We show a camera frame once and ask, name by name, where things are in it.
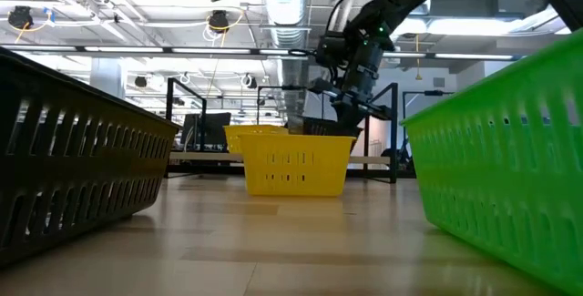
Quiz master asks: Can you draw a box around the white square column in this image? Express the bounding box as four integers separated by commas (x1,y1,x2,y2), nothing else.
89,56,127,102

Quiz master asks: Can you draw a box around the silver round ventilation duct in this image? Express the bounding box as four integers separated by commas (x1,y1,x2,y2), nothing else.
260,0,315,119

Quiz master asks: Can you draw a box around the yellow cord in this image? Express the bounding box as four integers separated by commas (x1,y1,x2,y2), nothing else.
413,34,423,81

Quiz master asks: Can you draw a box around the long white light bar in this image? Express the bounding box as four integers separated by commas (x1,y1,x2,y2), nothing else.
0,44,516,61

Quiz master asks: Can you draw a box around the dark chair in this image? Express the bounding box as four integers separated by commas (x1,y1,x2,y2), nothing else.
381,145,416,175

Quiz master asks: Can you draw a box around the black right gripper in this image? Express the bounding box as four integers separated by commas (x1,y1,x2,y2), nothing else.
310,45,393,128

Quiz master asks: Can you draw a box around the yellow plastic basket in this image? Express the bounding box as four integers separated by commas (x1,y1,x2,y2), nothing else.
223,124,289,155
239,133,357,198

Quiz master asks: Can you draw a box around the wooden shelf with black frame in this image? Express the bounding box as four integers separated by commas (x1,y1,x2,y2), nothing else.
164,77,400,184

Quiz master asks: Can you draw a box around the grey rectangular air duct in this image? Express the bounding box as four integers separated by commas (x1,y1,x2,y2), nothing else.
427,0,501,19

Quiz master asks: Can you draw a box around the dark computer monitor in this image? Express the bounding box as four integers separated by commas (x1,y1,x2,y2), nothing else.
180,112,232,152

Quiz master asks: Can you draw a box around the green plastic basket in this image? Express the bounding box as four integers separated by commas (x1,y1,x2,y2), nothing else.
400,29,583,295

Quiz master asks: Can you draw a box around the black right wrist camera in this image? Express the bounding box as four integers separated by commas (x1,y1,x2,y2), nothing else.
313,31,350,68

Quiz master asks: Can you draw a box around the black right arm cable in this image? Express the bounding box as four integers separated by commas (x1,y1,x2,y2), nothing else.
325,0,388,36

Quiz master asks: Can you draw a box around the black plastic basket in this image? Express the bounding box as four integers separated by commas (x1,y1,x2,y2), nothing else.
0,46,179,268
286,114,365,151

